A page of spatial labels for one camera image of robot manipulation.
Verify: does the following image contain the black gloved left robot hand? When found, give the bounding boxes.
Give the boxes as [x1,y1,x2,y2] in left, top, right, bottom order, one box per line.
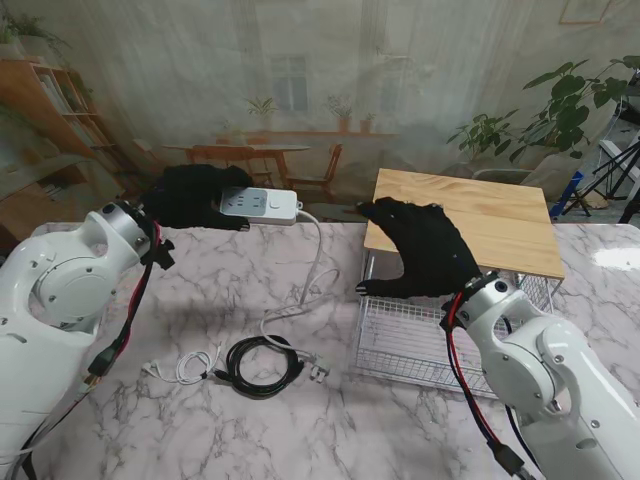
[142,163,253,231]

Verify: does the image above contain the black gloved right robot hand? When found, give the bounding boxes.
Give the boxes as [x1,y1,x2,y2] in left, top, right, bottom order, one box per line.
[354,196,484,301]

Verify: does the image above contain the white power strip with cord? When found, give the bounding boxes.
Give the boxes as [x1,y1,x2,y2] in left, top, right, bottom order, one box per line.
[218,187,344,385]

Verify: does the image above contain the white wire mesh drawer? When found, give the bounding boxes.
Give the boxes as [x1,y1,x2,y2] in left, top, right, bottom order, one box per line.
[349,292,507,400]

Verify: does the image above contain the printed cafe scene backdrop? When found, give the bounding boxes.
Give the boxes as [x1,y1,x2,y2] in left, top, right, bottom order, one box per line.
[0,0,640,226]

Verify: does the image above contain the small blue black stand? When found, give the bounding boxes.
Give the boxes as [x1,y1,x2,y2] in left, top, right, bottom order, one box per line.
[549,171,594,217]

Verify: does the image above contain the black tripod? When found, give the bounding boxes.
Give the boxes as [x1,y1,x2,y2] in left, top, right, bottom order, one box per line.
[592,132,640,224]

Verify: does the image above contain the wire rack with wooden top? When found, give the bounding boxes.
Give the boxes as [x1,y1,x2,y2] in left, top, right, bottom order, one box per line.
[360,168,566,321]

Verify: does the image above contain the red black right arm cables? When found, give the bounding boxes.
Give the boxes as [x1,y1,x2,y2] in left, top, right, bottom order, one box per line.
[438,292,531,479]

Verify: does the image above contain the red black arm cables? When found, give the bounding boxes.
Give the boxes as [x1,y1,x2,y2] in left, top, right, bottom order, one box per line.
[0,219,176,480]
[438,292,531,479]

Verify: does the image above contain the red black left arm cables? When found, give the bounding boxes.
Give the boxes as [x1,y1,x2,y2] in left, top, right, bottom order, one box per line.
[0,219,176,480]

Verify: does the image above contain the white coiled thin cable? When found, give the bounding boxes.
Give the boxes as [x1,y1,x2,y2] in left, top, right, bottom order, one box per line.
[141,340,224,385]

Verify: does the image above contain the black coiled cable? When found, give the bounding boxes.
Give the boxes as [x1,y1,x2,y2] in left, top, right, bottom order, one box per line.
[214,335,304,400]

